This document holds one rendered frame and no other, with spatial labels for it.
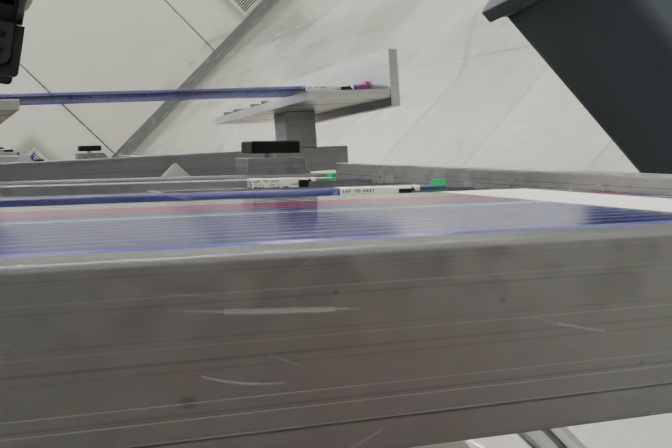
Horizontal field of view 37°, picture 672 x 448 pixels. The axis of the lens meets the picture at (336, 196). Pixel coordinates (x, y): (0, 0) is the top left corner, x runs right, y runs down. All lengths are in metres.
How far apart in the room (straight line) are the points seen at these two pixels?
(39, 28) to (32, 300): 8.18
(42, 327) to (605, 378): 0.18
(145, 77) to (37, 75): 0.85
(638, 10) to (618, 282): 0.81
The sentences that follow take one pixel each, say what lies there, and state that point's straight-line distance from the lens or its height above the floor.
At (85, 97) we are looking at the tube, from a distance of 1.09.
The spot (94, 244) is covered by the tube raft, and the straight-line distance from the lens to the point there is 0.33.
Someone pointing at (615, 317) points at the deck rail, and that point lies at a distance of 0.34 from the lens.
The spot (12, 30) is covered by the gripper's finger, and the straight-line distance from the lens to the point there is 0.82.
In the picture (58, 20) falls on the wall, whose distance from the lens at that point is 8.46.
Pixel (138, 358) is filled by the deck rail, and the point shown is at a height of 0.93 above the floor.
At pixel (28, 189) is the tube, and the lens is 0.87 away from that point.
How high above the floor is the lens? 1.00
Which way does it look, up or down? 17 degrees down
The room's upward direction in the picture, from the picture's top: 45 degrees counter-clockwise
